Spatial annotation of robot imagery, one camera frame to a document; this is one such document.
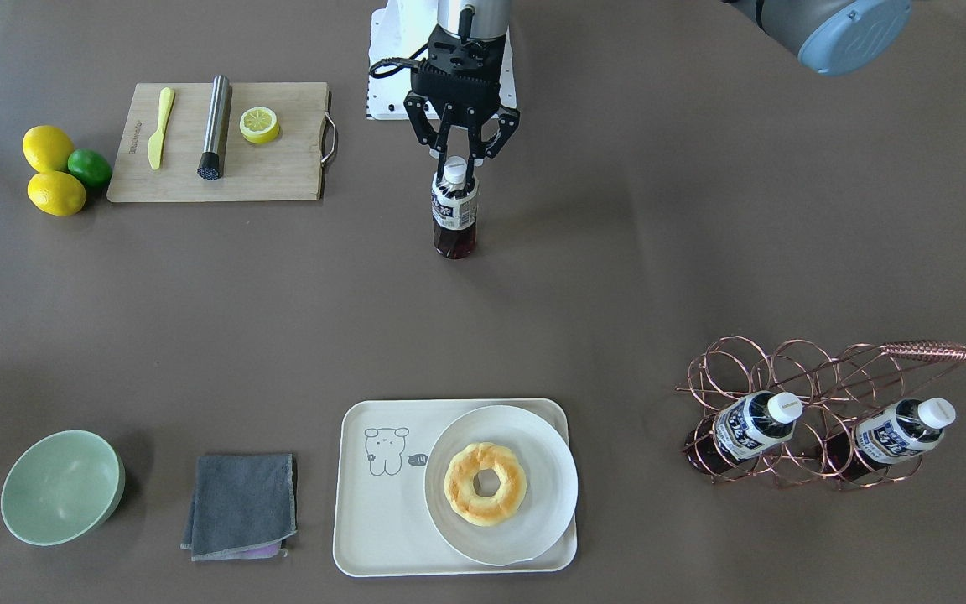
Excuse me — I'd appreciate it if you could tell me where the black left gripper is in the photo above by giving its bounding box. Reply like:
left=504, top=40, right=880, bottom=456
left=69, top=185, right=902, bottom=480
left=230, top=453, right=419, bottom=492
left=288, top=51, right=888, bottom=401
left=405, top=24, right=521, bottom=189

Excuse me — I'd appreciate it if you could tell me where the tea bottle white cap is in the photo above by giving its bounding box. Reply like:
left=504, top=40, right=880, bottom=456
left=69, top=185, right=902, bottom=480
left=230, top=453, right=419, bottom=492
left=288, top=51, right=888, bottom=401
left=430, top=156, right=480, bottom=259

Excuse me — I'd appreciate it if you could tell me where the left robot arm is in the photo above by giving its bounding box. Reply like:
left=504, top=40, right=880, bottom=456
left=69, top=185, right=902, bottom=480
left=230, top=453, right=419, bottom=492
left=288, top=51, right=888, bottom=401
left=371, top=1, right=912, bottom=183

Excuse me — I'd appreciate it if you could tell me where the middle tea bottle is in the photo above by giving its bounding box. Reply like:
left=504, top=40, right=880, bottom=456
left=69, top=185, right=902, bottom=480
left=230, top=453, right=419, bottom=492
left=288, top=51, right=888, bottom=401
left=683, top=391, right=804, bottom=475

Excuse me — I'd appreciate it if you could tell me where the cream serving tray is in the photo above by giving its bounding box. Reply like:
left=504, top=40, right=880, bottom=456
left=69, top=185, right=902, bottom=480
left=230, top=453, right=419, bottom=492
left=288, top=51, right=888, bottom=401
left=332, top=398, right=578, bottom=577

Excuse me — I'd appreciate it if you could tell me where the bamboo cutting board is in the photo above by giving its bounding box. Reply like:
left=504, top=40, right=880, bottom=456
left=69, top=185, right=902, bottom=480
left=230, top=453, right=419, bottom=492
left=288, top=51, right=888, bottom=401
left=106, top=81, right=330, bottom=203

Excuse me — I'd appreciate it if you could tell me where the lemon half slice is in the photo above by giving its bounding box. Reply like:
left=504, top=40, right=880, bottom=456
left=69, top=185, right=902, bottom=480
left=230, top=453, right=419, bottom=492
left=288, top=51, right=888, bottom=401
left=238, top=106, right=281, bottom=145

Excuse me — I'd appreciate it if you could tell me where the steel muddler bar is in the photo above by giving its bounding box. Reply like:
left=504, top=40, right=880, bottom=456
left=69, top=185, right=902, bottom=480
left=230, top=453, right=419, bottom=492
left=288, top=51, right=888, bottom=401
left=196, top=74, right=231, bottom=180

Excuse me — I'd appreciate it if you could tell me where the yellow plastic knife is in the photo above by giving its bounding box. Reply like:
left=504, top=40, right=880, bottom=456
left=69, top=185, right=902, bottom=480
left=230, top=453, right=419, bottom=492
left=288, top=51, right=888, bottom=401
left=147, top=86, right=176, bottom=169

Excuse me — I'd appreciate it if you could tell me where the white round plate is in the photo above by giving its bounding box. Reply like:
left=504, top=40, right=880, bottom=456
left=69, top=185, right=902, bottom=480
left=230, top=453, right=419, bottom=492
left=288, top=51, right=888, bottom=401
left=424, top=405, right=579, bottom=566

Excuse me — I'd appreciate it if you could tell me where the green lime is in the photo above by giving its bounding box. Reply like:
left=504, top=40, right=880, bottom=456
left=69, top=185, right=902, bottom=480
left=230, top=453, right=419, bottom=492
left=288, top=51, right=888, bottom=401
left=66, top=148, right=112, bottom=189

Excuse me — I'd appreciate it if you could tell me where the lower yellow lemon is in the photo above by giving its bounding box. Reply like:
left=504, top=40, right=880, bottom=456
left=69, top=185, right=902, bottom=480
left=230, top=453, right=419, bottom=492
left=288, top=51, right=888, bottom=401
left=27, top=171, right=88, bottom=216

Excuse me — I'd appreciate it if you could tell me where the yellow lemon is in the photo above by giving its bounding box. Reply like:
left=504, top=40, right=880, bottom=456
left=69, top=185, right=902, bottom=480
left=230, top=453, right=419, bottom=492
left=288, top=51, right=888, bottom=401
left=27, top=171, right=88, bottom=216
left=22, top=125, right=75, bottom=173

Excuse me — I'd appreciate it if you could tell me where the upper yellow lemon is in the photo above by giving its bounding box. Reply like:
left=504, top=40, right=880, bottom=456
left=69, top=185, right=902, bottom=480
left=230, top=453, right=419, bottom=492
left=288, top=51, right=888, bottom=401
left=22, top=125, right=75, bottom=173

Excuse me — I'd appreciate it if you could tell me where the grey folded cloth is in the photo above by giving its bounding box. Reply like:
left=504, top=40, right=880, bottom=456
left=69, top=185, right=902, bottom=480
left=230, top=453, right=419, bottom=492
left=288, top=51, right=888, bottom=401
left=180, top=452, right=298, bottom=562

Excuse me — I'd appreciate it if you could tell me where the pale green bowl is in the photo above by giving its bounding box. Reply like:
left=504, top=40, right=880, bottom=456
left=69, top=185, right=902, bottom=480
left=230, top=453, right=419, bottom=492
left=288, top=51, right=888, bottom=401
left=0, top=430, right=126, bottom=546

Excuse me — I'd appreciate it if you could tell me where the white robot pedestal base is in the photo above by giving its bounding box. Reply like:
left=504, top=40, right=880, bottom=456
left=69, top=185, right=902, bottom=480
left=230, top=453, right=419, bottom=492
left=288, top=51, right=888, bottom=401
left=366, top=0, right=517, bottom=121

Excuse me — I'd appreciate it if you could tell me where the glazed ring donut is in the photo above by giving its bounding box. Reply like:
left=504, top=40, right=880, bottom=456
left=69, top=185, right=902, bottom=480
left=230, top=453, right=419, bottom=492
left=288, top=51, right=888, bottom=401
left=444, top=442, right=528, bottom=527

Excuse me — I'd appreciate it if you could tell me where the copper wire bottle rack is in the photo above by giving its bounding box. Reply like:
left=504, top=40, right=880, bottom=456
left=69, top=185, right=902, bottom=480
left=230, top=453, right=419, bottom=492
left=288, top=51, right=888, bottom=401
left=682, top=336, right=966, bottom=491

